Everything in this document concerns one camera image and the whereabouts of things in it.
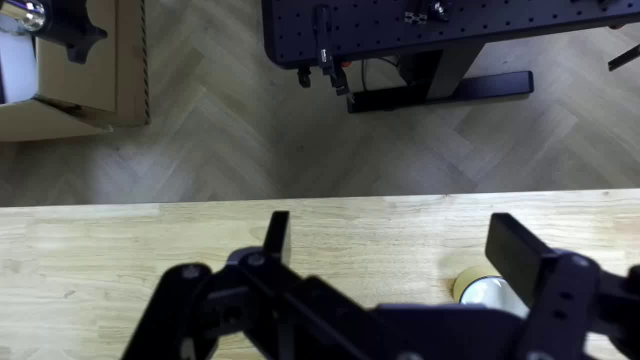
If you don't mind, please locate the black perforated table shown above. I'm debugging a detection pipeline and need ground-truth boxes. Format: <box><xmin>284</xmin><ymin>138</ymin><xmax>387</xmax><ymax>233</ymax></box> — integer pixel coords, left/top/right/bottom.
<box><xmin>259</xmin><ymin>0</ymin><xmax>640</xmax><ymax>117</ymax></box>

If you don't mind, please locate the yellow enamel cup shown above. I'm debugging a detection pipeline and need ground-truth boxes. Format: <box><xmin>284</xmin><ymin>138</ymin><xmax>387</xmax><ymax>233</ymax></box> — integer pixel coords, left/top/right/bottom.
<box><xmin>450</xmin><ymin>267</ymin><xmax>532</xmax><ymax>320</ymax></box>

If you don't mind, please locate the black star knob part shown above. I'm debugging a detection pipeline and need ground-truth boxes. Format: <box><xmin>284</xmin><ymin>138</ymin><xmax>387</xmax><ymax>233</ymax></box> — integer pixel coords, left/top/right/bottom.
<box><xmin>37</xmin><ymin>0</ymin><xmax>110</xmax><ymax>66</ymax></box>

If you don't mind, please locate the shiny metal part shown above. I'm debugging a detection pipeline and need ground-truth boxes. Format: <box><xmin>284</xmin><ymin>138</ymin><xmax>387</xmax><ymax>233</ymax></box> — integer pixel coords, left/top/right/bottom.
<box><xmin>0</xmin><ymin>0</ymin><xmax>49</xmax><ymax>37</ymax></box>

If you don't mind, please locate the small metal bracket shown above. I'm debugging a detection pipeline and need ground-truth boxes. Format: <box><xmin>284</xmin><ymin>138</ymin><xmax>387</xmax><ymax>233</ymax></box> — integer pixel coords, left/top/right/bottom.
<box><xmin>402</xmin><ymin>2</ymin><xmax>450</xmax><ymax>28</ymax></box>

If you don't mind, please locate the black hanging cable clamp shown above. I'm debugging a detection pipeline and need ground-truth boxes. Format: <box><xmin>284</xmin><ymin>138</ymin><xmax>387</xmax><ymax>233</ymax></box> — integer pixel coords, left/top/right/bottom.
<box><xmin>314</xmin><ymin>6</ymin><xmax>353</xmax><ymax>96</ymax></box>

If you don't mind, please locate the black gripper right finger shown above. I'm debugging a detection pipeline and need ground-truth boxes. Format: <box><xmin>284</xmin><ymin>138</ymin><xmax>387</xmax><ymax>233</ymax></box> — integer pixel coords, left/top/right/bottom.
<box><xmin>484</xmin><ymin>213</ymin><xmax>640</xmax><ymax>360</ymax></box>

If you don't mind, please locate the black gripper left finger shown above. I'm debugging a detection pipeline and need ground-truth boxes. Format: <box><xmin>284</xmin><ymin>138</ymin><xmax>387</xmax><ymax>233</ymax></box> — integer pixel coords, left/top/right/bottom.
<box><xmin>121</xmin><ymin>210</ymin><xmax>376</xmax><ymax>360</ymax></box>

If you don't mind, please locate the brown cardboard box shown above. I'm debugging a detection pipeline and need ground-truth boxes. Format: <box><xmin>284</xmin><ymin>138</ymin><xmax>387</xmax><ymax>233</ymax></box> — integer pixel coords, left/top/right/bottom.
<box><xmin>0</xmin><ymin>0</ymin><xmax>151</xmax><ymax>144</ymax></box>

